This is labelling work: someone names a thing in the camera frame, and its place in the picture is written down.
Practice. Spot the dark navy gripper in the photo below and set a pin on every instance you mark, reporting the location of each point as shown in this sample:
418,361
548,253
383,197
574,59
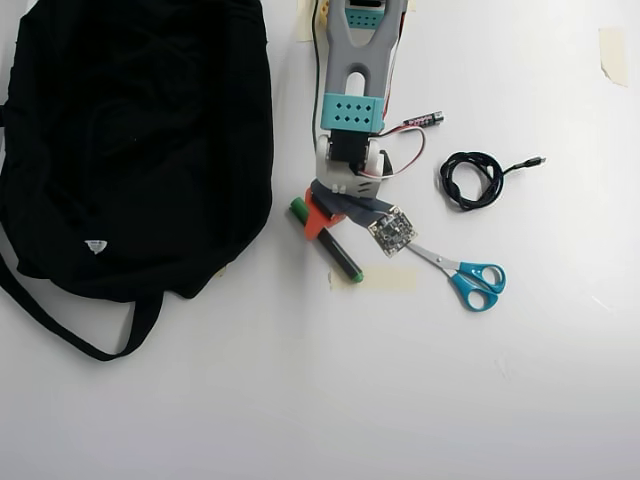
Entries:
320,218

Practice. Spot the green capped black marker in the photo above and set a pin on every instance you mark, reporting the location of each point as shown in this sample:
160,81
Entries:
342,257

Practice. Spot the yellow robot base part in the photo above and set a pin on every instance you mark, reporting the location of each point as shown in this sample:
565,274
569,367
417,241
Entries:
324,12

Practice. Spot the grey teal white robot arm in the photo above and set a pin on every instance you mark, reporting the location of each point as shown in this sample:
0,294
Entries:
340,50

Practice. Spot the black fabric bag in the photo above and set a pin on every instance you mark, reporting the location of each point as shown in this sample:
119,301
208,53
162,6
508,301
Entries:
135,150

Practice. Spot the beige masking tape strip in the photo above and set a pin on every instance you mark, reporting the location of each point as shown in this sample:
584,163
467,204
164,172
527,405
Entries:
304,25
221,272
614,55
411,5
390,279

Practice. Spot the black battery with red print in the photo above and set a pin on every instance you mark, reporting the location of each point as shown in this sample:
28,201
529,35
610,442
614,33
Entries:
425,119

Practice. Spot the square camera circuit board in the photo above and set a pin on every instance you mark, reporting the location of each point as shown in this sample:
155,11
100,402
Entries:
393,232

